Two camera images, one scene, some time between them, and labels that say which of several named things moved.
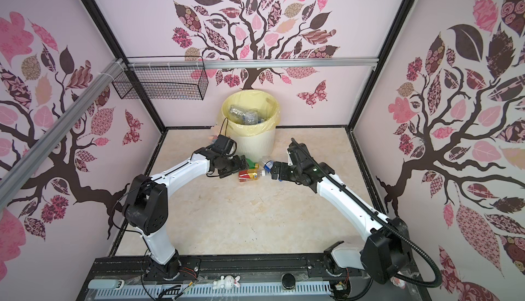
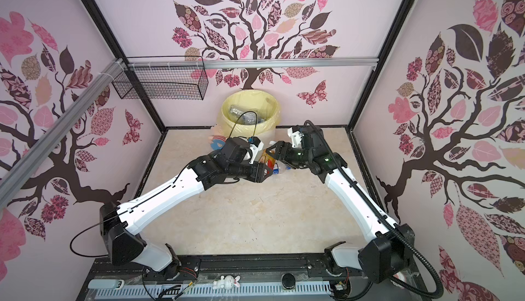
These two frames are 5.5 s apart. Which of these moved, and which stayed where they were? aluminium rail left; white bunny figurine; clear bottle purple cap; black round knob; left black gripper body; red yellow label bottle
Moved: red yellow label bottle; left black gripper body
Stayed: clear bottle purple cap; aluminium rail left; black round knob; white bunny figurine
